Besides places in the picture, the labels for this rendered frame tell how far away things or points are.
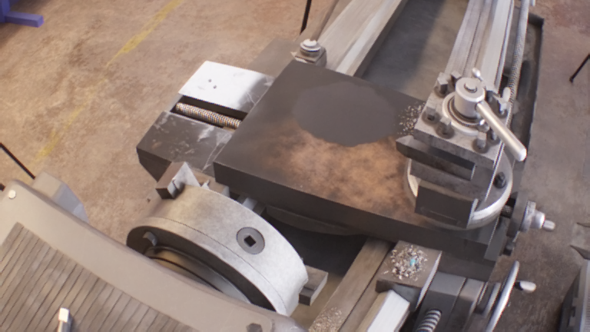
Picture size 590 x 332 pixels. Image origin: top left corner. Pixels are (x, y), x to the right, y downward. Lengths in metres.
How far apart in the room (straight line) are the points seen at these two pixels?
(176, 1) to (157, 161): 2.22
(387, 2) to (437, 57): 0.20
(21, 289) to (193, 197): 0.37
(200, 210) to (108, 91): 2.26
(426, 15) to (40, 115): 1.84
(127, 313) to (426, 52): 1.50
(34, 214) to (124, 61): 2.54
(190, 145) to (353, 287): 0.44
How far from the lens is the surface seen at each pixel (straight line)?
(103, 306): 0.71
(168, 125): 1.58
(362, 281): 1.34
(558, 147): 2.99
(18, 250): 0.80
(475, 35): 1.98
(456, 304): 1.39
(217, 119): 1.58
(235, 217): 0.94
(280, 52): 1.73
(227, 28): 3.38
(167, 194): 0.98
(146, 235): 0.96
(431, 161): 1.20
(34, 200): 0.84
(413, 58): 2.00
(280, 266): 0.95
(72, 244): 0.78
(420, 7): 2.25
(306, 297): 1.00
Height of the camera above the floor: 1.91
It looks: 44 degrees down
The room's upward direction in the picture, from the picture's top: 2 degrees counter-clockwise
